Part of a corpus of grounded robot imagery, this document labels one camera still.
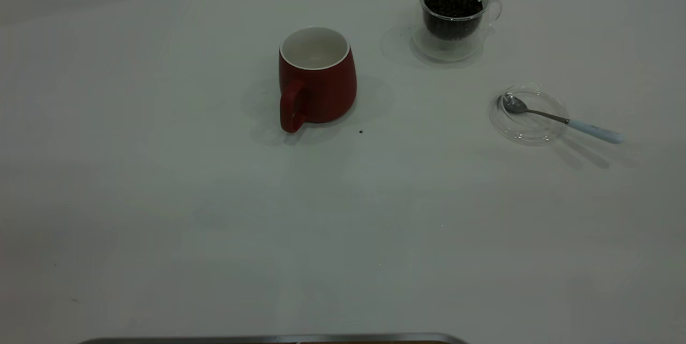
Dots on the red ceramic mug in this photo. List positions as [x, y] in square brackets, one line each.
[327, 92]

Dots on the clear glass saucer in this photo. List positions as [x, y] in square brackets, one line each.
[528, 131]

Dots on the coffee beans heap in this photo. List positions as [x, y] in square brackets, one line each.
[453, 4]

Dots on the clear glass cup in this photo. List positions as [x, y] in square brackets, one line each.
[447, 50]

